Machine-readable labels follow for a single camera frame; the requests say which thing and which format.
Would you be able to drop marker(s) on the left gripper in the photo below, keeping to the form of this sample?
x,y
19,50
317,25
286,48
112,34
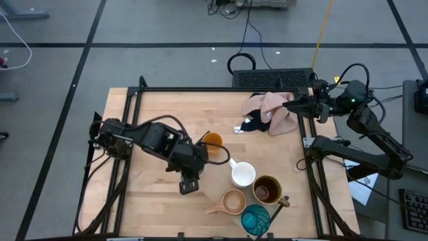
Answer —
x,y
189,164

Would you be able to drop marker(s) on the brown glazed mug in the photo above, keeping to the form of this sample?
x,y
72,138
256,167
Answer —
x,y
267,190

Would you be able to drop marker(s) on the silver mounting plate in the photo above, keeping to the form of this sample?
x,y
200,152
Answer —
x,y
308,142

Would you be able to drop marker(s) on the white paper sheet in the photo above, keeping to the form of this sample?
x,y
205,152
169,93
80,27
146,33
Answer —
x,y
362,192

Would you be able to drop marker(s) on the grey equipment box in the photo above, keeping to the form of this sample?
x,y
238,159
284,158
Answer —
x,y
264,3

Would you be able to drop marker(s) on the black desk device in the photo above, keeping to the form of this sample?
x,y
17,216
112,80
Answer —
x,y
422,100

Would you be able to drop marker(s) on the orange cup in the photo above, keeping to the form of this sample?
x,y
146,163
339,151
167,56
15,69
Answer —
x,y
212,140

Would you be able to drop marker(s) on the grey table foot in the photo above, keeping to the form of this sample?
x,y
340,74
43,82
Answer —
x,y
8,97
23,14

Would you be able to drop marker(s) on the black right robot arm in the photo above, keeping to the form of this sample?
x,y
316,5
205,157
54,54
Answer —
x,y
368,157

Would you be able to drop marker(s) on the pink cloth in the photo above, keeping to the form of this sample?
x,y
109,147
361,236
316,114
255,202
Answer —
x,y
281,114

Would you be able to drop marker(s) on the navy blue cloth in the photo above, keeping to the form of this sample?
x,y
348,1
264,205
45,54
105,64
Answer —
x,y
255,124

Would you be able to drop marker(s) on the grey desk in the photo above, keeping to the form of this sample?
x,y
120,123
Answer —
x,y
413,134

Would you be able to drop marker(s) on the small red object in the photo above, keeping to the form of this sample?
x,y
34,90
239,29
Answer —
x,y
2,62

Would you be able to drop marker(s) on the black keyboard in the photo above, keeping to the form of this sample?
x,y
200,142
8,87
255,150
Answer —
x,y
416,211

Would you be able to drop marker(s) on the black computer case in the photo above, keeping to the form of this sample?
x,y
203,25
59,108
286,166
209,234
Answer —
x,y
267,78

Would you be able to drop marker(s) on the white mug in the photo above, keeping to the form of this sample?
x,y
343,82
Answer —
x,y
243,174

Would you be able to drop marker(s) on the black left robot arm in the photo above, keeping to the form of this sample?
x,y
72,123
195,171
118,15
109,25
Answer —
x,y
150,137

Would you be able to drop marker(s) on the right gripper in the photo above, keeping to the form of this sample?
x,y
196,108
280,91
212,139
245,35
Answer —
x,y
321,103

